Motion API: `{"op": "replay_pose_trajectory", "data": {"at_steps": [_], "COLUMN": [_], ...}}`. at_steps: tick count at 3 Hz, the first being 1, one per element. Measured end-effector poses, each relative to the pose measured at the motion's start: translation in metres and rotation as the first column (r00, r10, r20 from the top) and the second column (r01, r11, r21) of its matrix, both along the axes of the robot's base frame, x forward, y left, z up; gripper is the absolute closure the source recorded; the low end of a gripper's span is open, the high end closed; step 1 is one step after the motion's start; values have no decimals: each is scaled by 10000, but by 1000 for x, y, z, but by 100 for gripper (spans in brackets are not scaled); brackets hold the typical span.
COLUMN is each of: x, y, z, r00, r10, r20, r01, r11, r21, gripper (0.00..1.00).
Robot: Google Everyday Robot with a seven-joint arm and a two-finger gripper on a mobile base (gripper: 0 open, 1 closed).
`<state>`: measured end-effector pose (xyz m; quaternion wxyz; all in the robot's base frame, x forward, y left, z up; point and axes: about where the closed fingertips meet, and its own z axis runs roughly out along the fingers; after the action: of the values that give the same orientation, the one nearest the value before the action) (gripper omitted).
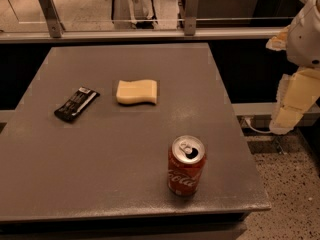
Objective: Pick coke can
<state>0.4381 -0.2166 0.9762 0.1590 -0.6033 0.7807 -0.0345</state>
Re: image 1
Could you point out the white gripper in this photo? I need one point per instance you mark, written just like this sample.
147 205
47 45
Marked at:
305 39

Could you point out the red coke can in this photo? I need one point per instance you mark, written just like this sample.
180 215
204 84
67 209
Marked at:
186 160

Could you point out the yellow sponge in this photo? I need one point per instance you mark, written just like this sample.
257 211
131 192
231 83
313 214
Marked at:
134 92

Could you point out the grey table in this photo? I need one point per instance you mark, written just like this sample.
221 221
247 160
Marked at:
104 175

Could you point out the black snack bar wrapper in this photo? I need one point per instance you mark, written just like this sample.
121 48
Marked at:
76 104

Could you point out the glass railing panel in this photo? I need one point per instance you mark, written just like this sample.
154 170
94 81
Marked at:
18 16

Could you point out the right metal railing post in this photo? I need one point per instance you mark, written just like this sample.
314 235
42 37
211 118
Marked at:
191 9

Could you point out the metal railing post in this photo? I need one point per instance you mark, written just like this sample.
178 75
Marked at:
191 9
54 25

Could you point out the left metal railing post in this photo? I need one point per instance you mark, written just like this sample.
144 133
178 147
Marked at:
54 25

